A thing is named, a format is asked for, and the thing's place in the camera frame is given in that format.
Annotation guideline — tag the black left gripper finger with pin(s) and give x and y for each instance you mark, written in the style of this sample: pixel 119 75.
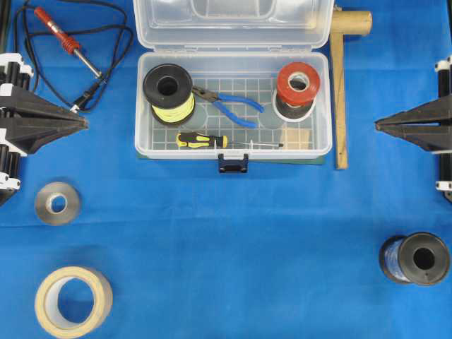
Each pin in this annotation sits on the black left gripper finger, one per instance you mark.
pixel 27 135
pixel 18 100

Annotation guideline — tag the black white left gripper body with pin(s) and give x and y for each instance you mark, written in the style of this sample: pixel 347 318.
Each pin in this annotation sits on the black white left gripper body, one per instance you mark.
pixel 13 72

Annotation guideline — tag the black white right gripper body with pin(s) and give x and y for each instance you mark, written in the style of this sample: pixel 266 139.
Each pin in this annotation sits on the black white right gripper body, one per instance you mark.
pixel 443 70

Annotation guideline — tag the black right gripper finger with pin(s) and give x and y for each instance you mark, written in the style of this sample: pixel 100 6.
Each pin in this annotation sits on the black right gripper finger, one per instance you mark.
pixel 436 111
pixel 431 138

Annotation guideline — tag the clear plastic toolbox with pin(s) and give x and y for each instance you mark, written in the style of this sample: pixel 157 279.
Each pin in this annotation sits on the clear plastic toolbox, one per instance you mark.
pixel 235 48

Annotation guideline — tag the red soldering iron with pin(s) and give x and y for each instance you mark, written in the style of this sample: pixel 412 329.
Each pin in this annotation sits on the red soldering iron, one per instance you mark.
pixel 68 43

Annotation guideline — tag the grey tape roll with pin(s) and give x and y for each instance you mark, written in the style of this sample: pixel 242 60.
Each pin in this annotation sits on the grey tape roll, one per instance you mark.
pixel 57 203

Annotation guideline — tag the wooden mallet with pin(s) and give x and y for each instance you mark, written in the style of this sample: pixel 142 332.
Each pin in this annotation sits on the wooden mallet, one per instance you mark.
pixel 343 23

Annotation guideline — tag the black white tape roll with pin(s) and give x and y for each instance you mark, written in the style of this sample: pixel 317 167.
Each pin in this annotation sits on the black white tape roll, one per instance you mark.
pixel 289 113

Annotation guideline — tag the red tape roll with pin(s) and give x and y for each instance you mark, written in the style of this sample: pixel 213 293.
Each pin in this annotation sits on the red tape roll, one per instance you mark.
pixel 297 84

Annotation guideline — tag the yellow black screwdriver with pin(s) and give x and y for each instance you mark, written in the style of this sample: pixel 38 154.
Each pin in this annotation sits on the yellow black screwdriver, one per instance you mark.
pixel 198 140

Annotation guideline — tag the beige masking tape roll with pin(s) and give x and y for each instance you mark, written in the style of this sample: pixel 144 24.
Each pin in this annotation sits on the beige masking tape roll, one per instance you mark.
pixel 73 301

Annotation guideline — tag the blue table cloth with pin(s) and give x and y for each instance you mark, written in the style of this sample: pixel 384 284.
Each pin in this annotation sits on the blue table cloth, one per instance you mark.
pixel 283 251

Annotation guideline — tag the blue wire spool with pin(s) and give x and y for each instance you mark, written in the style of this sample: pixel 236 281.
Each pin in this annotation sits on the blue wire spool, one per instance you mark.
pixel 421 258

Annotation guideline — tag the yellow wire spool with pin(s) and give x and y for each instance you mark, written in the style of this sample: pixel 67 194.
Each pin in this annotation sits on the yellow wire spool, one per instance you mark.
pixel 168 89

